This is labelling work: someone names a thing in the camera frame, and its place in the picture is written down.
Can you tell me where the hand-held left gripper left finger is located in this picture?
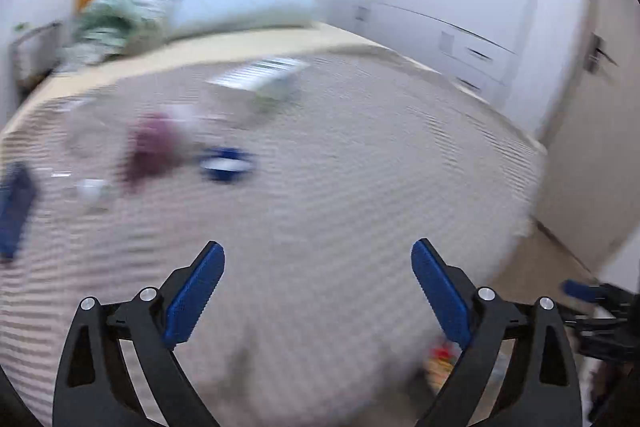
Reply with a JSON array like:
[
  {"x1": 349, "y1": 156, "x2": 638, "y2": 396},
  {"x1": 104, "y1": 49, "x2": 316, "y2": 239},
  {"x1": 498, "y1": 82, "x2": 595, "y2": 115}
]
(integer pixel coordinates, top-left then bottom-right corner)
[{"x1": 52, "y1": 241, "x2": 226, "y2": 427}]

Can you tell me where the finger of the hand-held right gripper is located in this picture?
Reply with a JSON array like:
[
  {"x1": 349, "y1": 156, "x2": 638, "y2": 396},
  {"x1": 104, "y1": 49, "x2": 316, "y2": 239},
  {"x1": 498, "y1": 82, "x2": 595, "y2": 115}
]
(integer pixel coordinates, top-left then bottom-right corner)
[{"x1": 561, "y1": 278, "x2": 636, "y2": 308}]

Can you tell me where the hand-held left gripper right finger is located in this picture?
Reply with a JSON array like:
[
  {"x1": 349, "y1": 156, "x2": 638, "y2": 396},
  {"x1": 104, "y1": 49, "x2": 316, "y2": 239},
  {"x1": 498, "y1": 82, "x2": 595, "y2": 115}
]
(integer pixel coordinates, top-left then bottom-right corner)
[{"x1": 411, "y1": 238, "x2": 583, "y2": 427}]

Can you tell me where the purple cloth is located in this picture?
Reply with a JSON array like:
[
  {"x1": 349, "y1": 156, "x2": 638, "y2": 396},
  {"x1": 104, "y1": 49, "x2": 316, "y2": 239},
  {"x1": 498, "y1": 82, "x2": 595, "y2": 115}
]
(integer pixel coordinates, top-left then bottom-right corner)
[{"x1": 120, "y1": 112, "x2": 188, "y2": 192}]

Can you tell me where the blue box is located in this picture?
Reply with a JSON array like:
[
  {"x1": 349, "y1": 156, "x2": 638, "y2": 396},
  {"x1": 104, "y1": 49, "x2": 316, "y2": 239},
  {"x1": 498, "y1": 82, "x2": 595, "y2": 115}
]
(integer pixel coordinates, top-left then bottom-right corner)
[{"x1": 0, "y1": 162, "x2": 38, "y2": 260}]

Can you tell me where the white milk carton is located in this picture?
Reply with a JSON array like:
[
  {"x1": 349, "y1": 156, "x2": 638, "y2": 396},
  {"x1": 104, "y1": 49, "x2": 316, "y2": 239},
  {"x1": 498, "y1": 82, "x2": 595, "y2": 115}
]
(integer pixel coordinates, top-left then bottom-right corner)
[{"x1": 205, "y1": 56, "x2": 312, "y2": 114}]

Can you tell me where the blue round container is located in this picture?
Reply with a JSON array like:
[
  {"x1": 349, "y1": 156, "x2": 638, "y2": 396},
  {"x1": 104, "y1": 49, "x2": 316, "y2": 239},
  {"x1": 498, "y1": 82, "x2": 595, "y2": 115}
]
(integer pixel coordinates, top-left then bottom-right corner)
[{"x1": 197, "y1": 147, "x2": 258, "y2": 182}]

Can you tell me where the beige door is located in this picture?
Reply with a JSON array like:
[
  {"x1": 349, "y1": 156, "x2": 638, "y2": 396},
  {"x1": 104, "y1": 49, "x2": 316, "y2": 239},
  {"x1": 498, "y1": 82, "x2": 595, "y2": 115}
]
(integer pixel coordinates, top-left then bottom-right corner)
[{"x1": 535, "y1": 0, "x2": 640, "y2": 273}]

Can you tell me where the small white cup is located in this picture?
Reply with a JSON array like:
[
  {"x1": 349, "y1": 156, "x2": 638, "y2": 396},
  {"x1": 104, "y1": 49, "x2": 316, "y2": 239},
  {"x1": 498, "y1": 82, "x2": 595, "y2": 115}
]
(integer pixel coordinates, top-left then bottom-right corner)
[{"x1": 75, "y1": 178, "x2": 113, "y2": 212}]

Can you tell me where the beige bed sheet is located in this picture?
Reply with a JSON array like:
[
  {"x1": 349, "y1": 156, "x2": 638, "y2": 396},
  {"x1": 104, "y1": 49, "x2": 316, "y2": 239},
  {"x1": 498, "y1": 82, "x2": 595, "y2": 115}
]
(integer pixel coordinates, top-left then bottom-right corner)
[{"x1": 0, "y1": 22, "x2": 548, "y2": 152}]

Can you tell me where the white cabinet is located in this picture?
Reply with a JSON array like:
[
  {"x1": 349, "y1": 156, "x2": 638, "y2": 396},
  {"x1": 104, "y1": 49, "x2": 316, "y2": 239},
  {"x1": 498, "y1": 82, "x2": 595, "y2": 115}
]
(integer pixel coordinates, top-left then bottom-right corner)
[{"x1": 350, "y1": 0, "x2": 521, "y2": 112}]

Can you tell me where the green patterned quilt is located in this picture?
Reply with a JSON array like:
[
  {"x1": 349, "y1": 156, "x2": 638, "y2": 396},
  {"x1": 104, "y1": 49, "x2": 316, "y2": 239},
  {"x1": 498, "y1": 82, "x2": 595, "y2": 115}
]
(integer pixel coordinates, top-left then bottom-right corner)
[{"x1": 57, "y1": 0, "x2": 186, "y2": 68}]

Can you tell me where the light blue pillow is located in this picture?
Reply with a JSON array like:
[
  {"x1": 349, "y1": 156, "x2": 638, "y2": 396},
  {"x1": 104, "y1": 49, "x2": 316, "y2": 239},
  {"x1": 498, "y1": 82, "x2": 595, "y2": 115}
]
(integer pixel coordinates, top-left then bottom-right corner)
[{"x1": 167, "y1": 0, "x2": 323, "y2": 42}]

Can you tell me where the metal door handle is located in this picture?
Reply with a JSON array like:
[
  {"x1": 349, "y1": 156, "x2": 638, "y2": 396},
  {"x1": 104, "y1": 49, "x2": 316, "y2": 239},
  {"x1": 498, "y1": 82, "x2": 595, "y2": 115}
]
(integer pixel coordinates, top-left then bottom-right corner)
[{"x1": 585, "y1": 34, "x2": 621, "y2": 75}]

